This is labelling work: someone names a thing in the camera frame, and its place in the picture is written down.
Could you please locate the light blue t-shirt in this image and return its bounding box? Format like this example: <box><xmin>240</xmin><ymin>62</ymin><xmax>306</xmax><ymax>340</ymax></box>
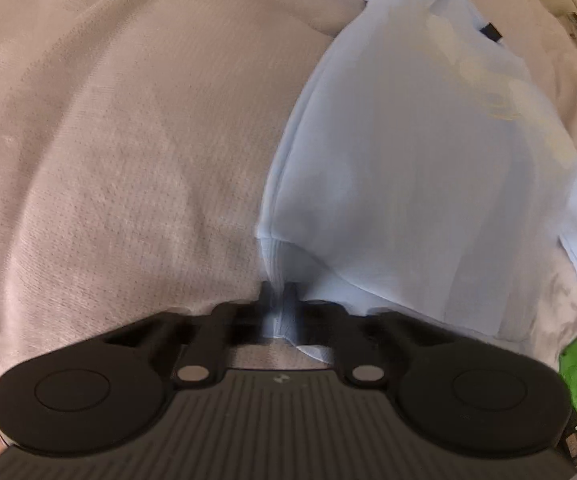
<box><xmin>257</xmin><ymin>0</ymin><xmax>577</xmax><ymax>349</ymax></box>

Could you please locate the white bed sheet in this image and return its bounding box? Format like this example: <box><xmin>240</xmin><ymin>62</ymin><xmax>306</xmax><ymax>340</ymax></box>
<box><xmin>0</xmin><ymin>0</ymin><xmax>577</xmax><ymax>426</ymax></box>

